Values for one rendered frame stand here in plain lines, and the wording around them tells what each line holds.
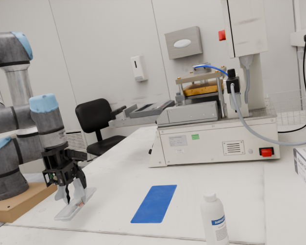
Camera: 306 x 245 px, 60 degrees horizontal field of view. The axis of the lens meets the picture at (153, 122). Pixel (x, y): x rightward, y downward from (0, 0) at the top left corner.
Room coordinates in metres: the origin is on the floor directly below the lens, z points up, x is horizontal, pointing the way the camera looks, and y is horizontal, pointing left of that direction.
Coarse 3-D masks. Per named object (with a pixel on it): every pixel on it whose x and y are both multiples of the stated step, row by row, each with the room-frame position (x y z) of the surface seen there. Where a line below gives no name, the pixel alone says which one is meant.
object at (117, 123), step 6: (126, 108) 1.25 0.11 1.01; (132, 108) 1.31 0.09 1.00; (126, 114) 1.24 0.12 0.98; (114, 120) 1.23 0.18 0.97; (120, 120) 1.20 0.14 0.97; (126, 120) 1.19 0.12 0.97; (132, 120) 1.18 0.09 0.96; (138, 120) 1.17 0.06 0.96; (144, 120) 1.16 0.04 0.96; (150, 120) 1.15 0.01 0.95; (114, 126) 1.21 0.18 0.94; (120, 126) 1.23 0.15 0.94
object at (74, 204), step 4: (88, 188) 0.89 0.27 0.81; (92, 188) 0.88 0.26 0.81; (88, 192) 0.85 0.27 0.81; (72, 200) 0.82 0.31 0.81; (76, 200) 0.81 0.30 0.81; (80, 200) 0.80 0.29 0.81; (68, 204) 0.79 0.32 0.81; (72, 204) 0.79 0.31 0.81; (76, 204) 0.78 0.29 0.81; (80, 204) 0.77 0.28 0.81; (64, 208) 0.77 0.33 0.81; (68, 208) 0.77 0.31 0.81; (72, 208) 0.76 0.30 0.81; (76, 208) 0.75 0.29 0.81; (60, 212) 0.75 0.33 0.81; (64, 212) 0.74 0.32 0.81; (68, 212) 0.74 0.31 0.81; (72, 212) 0.73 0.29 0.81; (56, 216) 0.73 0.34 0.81; (60, 216) 0.72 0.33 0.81; (64, 216) 0.72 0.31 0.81; (68, 216) 0.71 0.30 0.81
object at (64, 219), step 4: (96, 188) 0.88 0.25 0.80; (92, 192) 0.85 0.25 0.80; (88, 196) 0.82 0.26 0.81; (84, 204) 0.81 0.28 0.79; (80, 208) 0.77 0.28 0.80; (76, 212) 0.74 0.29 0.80; (72, 216) 0.72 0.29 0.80; (56, 220) 0.72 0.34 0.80; (60, 220) 0.72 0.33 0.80; (64, 220) 0.73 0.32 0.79; (68, 220) 0.72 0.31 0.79
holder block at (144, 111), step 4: (172, 100) 1.31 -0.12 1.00; (148, 104) 1.36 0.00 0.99; (152, 104) 1.34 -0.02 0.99; (168, 104) 1.22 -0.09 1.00; (172, 104) 1.27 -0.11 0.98; (140, 108) 1.27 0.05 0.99; (144, 108) 1.32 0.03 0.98; (148, 108) 1.21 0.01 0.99; (160, 108) 1.14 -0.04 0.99; (164, 108) 1.15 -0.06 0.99; (132, 112) 1.20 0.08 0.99; (136, 112) 1.18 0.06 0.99; (140, 112) 1.17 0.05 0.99; (144, 112) 1.16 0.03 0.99; (148, 112) 1.16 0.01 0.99; (152, 112) 1.15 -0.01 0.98; (156, 112) 1.14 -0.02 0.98; (160, 112) 1.14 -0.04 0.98; (132, 116) 1.19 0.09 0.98; (136, 116) 1.18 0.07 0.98; (140, 116) 1.17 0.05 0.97; (144, 116) 1.16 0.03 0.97
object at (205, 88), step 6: (192, 84) 1.26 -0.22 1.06; (198, 84) 1.21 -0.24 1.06; (204, 84) 1.14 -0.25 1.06; (210, 84) 1.11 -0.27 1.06; (216, 84) 1.06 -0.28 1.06; (222, 84) 1.05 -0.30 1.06; (186, 90) 1.08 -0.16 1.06; (192, 90) 1.07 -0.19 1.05; (198, 90) 1.07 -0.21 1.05; (204, 90) 1.06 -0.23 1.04; (210, 90) 1.05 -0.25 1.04; (216, 90) 1.04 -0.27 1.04; (222, 90) 1.04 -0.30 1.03; (186, 96) 1.09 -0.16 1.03; (192, 96) 1.08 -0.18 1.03; (198, 96) 1.07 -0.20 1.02; (204, 96) 1.06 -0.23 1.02
